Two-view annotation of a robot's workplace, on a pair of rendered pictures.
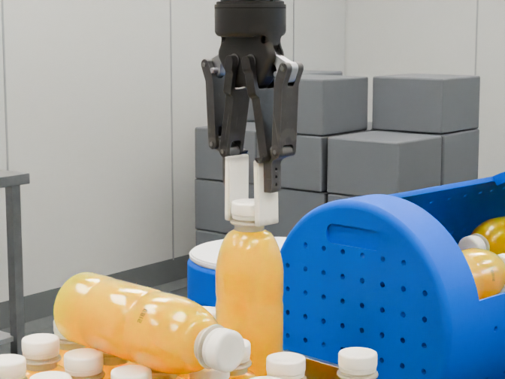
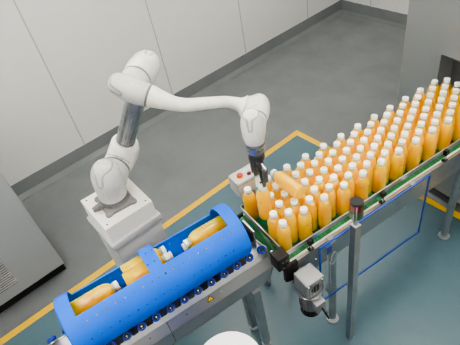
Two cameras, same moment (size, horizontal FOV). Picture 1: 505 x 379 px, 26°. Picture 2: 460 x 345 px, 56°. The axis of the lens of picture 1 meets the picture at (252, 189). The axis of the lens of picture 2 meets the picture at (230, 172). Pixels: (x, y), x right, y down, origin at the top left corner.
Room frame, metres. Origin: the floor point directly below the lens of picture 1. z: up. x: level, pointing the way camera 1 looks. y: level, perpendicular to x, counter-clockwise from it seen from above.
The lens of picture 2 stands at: (2.62, 0.41, 2.72)
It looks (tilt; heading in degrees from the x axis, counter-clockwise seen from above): 42 degrees down; 201
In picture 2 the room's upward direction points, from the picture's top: 12 degrees counter-clockwise
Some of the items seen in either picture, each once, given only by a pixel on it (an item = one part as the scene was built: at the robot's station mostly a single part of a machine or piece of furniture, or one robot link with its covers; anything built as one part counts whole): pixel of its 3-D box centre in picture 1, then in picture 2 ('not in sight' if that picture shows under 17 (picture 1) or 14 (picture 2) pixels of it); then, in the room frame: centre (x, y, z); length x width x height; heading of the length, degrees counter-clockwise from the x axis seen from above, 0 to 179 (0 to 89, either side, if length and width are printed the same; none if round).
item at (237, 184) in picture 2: not in sight; (248, 178); (0.91, -0.14, 1.05); 0.20 x 0.10 x 0.10; 135
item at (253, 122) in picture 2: not in sight; (252, 124); (1.14, 0.00, 1.61); 0.13 x 0.11 x 0.16; 1
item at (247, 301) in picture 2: not in sight; (248, 301); (1.25, -0.17, 0.31); 0.06 x 0.06 x 0.63; 45
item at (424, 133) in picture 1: (334, 193); not in sight; (5.43, -0.41, 0.59); 1.20 x 0.80 x 1.19; 53
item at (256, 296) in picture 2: not in sight; (261, 317); (1.35, -0.08, 0.31); 0.06 x 0.06 x 0.63; 45
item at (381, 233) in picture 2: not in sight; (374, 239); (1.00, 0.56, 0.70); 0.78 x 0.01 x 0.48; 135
